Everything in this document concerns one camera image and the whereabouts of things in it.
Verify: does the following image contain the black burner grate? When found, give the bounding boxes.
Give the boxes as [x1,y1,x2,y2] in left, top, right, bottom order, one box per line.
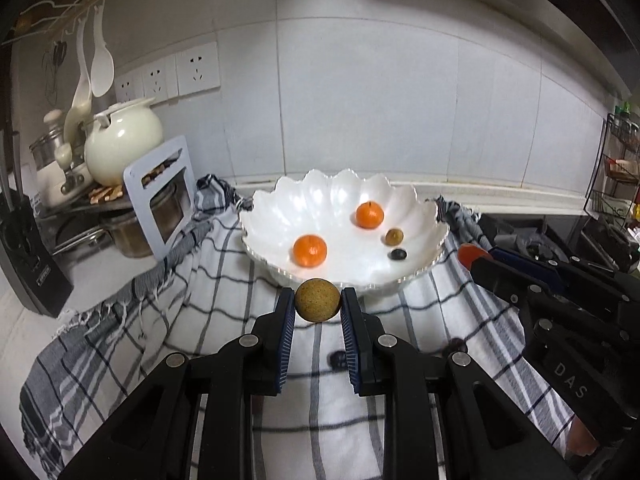
[579,216,637,272]
[492,227,573,262]

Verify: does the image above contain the white scalloped bowl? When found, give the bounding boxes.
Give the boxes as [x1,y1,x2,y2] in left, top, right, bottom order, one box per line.
[238,169,450,289]

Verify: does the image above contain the black glass gas cooktop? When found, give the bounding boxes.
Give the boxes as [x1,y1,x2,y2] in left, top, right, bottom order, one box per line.
[477,211,640,273]

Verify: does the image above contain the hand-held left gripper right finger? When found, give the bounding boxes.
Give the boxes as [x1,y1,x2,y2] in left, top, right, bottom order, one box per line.
[340,287,577,480]

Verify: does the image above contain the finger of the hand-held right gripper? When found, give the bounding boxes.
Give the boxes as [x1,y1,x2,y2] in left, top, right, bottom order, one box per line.
[469,256,571,333]
[489,246,623,288]

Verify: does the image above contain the grey checked cloth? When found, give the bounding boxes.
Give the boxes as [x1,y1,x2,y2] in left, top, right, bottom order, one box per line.
[20,174,577,480]

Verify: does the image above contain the cream ceramic pot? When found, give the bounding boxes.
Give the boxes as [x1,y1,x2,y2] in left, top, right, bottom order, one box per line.
[83,97,165,187]

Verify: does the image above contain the black appliance at left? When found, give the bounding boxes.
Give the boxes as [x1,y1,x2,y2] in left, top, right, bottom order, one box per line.
[0,129,75,319]

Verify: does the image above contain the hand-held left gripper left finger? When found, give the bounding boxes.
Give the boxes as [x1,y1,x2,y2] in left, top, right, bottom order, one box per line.
[60,287,296,480]

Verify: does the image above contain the steel pot in rack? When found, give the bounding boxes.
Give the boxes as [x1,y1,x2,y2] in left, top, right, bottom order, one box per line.
[107,182,192,259]

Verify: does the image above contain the white wall outlet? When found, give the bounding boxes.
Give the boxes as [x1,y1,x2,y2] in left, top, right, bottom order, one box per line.
[115,70,146,104]
[142,57,179,101]
[176,41,221,97]

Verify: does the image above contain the steel pan lid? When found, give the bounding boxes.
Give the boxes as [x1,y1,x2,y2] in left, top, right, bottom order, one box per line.
[49,224,114,257]

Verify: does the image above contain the black range hood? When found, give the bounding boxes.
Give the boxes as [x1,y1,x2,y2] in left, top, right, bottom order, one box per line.
[390,0,640,107]

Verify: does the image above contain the white pot rack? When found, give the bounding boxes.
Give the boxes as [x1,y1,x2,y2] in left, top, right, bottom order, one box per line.
[123,135,197,261]

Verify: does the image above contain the black scissors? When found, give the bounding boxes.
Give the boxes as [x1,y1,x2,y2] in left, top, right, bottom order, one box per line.
[42,39,69,104]

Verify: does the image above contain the person's right hand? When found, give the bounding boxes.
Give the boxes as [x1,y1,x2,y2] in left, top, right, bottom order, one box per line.
[568,416,599,457]

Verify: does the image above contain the red cherry tomato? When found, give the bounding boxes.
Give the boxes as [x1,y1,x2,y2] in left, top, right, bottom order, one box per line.
[457,243,494,272]

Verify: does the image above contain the black wire spice rack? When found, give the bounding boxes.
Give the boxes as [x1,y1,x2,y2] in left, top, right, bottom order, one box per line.
[582,112,640,227]

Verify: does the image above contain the wooden trivet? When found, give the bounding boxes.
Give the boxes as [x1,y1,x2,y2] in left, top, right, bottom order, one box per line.
[88,160,177,205]

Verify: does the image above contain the white rice spoon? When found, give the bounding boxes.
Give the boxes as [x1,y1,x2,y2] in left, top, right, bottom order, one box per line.
[89,2,115,97]
[62,14,94,144]

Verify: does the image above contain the steel pot with lid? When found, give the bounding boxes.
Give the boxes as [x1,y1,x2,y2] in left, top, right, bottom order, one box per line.
[28,127,66,172]

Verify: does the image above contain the orange tangerine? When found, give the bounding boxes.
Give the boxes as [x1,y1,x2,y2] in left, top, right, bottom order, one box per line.
[355,201,385,230]
[293,234,329,268]

